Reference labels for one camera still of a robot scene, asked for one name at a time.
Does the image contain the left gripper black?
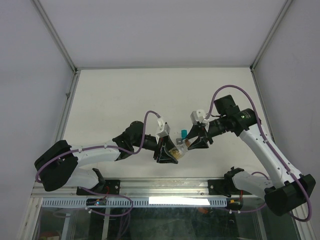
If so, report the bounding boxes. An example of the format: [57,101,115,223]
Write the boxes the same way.
[132,134,179,163]

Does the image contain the clear bottle yellow capsules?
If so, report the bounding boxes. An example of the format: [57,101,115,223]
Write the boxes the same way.
[169,144,188,160]

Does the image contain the weekly pill organizer box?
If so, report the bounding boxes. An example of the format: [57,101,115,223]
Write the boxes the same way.
[176,129,188,145]

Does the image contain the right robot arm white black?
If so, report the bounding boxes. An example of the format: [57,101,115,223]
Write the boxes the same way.
[187,95,316,216]

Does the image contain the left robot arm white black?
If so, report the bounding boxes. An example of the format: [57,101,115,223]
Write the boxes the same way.
[34,121,178,195]

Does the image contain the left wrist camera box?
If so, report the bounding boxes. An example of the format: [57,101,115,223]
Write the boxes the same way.
[155,117,171,138]

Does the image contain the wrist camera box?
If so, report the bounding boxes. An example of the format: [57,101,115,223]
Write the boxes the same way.
[155,117,171,138]
[190,109,210,125]

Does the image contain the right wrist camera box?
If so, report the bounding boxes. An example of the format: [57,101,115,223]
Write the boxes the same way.
[190,109,210,125]

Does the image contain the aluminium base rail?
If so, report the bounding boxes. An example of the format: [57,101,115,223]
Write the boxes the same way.
[31,176,271,201]

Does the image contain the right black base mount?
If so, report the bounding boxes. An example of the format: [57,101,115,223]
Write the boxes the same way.
[207,167,244,198]

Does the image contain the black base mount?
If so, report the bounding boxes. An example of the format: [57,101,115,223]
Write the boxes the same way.
[76,168,121,196]
[207,167,244,198]

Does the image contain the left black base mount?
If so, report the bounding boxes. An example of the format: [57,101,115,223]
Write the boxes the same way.
[76,168,121,196]

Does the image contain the grey slotted cable duct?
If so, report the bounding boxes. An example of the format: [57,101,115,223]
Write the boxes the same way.
[42,197,227,209]

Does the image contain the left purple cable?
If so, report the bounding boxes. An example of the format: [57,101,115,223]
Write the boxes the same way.
[35,110,163,183]

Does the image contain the right aluminium frame post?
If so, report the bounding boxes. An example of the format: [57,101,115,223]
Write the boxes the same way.
[250,0,294,70]

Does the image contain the aluminium frame post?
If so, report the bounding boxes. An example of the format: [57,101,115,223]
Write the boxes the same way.
[250,0,294,70]
[32,0,77,72]

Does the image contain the left aluminium frame post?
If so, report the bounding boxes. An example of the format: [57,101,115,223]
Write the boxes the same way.
[32,0,77,72]

